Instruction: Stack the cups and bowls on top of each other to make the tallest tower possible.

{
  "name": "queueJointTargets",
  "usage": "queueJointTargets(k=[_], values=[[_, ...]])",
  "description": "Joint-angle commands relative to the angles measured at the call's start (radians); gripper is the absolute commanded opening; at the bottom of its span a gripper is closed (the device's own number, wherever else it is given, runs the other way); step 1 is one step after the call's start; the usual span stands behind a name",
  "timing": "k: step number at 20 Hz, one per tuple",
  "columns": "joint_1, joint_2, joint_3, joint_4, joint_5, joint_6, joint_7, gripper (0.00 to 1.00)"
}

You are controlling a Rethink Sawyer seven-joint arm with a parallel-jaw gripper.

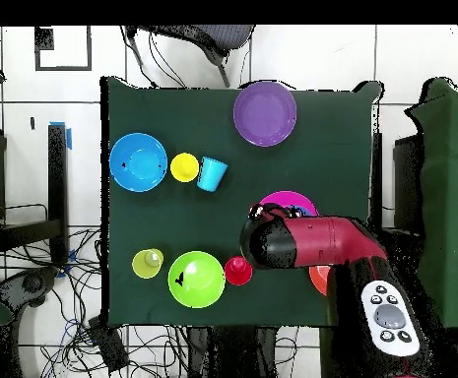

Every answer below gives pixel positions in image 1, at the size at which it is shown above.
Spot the black floor device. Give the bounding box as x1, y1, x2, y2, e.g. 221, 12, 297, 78
0, 266, 59, 313

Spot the pink plastic bowl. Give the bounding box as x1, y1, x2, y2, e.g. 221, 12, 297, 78
258, 190, 318, 218

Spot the large light blue bowl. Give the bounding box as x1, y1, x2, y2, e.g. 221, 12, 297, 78
108, 132, 169, 194

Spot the orange plastic bowl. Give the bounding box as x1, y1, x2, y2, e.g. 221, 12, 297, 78
308, 264, 332, 296

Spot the green plastic bowl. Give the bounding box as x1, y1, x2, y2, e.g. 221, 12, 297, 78
167, 250, 227, 309

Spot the purple plastic bowl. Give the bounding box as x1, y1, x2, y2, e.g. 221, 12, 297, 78
232, 80, 298, 148

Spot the translucent yellow-green plastic cup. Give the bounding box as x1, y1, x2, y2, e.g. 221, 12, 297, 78
131, 247, 165, 281

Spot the black power strip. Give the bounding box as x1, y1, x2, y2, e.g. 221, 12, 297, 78
87, 314, 130, 373

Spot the blue plastic cup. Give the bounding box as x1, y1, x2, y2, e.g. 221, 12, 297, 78
196, 156, 229, 193

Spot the yellow plastic cup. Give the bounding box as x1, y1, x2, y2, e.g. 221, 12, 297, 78
169, 152, 201, 183

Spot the black metal frame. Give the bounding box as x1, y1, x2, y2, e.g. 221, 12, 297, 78
371, 132, 424, 237
0, 123, 70, 269

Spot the red plastic cup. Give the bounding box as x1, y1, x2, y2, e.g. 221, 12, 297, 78
224, 256, 254, 286

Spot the dark green table cloth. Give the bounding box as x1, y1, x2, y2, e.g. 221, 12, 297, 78
99, 75, 383, 331

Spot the grey office chair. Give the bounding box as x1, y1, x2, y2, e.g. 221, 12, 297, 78
125, 25, 257, 89

